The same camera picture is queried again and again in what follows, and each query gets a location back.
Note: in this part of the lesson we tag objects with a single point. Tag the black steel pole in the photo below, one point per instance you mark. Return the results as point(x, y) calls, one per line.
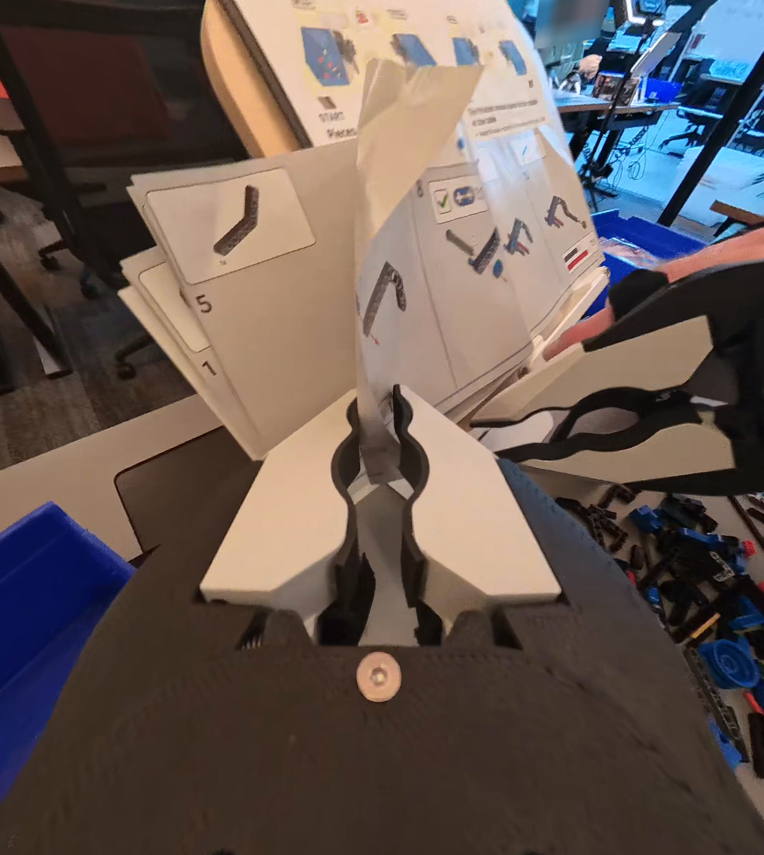
point(736, 107)

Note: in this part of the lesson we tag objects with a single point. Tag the pile of loose building parts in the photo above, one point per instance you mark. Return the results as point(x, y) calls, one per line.
point(689, 568)

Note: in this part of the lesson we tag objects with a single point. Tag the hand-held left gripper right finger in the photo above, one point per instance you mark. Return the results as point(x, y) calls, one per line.
point(482, 534)

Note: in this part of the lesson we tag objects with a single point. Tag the short yellow axle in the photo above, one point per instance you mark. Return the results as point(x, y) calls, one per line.
point(706, 626)

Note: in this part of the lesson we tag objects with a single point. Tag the blue plastic bin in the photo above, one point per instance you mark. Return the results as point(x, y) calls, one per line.
point(642, 240)
point(21, 634)

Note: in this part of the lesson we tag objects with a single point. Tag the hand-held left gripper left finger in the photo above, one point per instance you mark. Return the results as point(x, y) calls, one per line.
point(282, 534)

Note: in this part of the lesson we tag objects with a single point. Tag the grey desk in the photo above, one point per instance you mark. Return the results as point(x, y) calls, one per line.
point(35, 481)

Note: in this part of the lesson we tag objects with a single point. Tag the background work table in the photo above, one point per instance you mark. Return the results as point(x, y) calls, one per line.
point(616, 110)
point(756, 212)

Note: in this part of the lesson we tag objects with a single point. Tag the long black axle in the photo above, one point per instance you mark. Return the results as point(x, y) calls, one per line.
point(756, 528)

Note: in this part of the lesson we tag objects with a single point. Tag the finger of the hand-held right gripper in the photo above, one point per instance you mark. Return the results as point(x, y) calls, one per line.
point(622, 361)
point(656, 454)

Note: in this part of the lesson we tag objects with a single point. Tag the black office chair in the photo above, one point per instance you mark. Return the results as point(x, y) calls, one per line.
point(101, 100)

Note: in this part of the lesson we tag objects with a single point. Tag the instruction booklet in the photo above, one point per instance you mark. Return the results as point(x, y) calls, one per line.
point(288, 300)

